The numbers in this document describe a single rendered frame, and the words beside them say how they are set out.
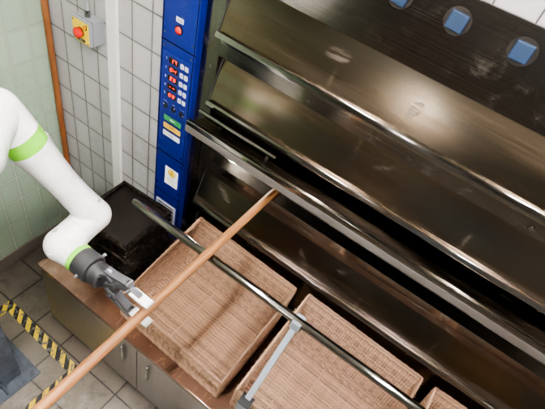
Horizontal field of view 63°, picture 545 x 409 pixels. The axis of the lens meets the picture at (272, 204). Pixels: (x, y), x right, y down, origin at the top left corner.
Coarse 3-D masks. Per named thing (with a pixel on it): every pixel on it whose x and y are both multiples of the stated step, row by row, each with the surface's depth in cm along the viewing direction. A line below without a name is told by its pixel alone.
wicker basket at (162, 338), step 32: (192, 224) 199; (160, 256) 190; (192, 256) 212; (224, 256) 201; (160, 288) 202; (192, 288) 206; (224, 288) 208; (160, 320) 192; (192, 320) 195; (224, 320) 199; (256, 320) 202; (192, 352) 185; (224, 352) 188; (224, 384) 171
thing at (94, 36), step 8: (72, 16) 170; (80, 16) 169; (96, 16) 172; (80, 24) 169; (88, 24) 167; (96, 24) 170; (88, 32) 170; (96, 32) 172; (80, 40) 174; (88, 40) 172; (96, 40) 174; (104, 40) 177
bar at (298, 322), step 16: (144, 208) 156; (160, 224) 154; (192, 240) 152; (224, 272) 147; (256, 288) 144; (272, 304) 142; (288, 320) 141; (304, 320) 141; (288, 336) 141; (320, 336) 138; (336, 352) 136; (368, 368) 134; (256, 384) 142; (384, 384) 132; (240, 400) 141; (400, 400) 130
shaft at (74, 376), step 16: (272, 192) 171; (256, 208) 164; (240, 224) 157; (224, 240) 151; (208, 256) 146; (192, 272) 140; (176, 288) 136; (128, 320) 125; (112, 336) 120; (96, 352) 116; (80, 368) 113; (64, 384) 110; (48, 400) 107
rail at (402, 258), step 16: (224, 144) 150; (272, 176) 144; (304, 192) 142; (320, 208) 140; (352, 224) 137; (368, 240) 136; (400, 256) 132; (448, 288) 128; (480, 304) 127; (496, 320) 125; (528, 336) 123; (544, 352) 121
